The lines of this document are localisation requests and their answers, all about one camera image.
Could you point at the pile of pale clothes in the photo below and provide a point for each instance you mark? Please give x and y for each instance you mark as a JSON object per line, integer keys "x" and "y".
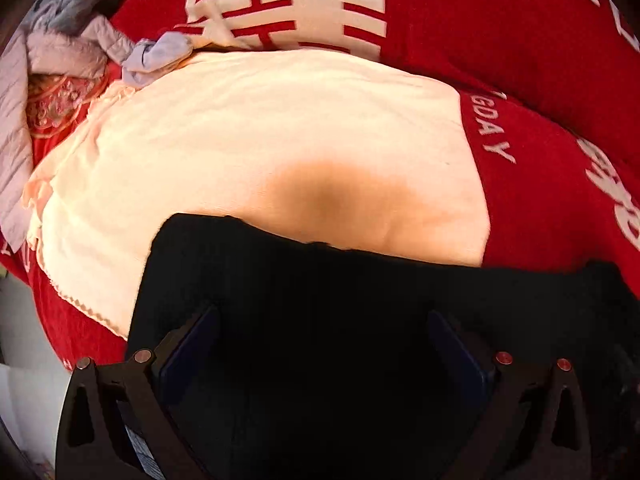
{"x": 60, "y": 55}

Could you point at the red printed blanket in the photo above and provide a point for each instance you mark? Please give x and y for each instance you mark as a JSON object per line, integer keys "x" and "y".
{"x": 540, "y": 200}

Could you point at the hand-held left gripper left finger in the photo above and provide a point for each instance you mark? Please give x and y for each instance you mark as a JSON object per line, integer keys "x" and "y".
{"x": 192, "y": 352}

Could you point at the cream blanket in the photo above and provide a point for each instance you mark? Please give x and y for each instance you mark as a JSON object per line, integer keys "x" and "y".
{"x": 250, "y": 125}

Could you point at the black pants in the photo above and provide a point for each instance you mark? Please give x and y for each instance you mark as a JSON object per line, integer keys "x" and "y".
{"x": 325, "y": 305}

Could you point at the red embroidered cushion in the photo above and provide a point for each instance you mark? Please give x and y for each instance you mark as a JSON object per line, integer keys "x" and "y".
{"x": 60, "y": 102}

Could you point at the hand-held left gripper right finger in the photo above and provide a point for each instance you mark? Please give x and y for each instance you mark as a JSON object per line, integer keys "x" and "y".
{"x": 452, "y": 357}

